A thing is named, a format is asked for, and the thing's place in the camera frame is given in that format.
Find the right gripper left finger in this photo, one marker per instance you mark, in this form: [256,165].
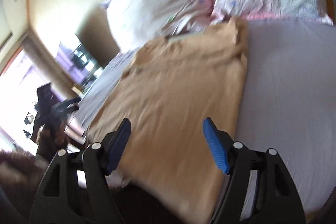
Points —
[57,199]

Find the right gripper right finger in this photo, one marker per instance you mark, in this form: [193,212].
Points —
[276,197]

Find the tan long-sleeve shirt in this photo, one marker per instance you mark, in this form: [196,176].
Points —
[166,92]

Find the person's left hand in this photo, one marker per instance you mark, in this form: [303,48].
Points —
[48,145]

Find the lavender bed sheet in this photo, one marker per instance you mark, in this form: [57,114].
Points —
[289,102]

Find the left floral pink pillow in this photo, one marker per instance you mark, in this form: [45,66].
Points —
[132,23]

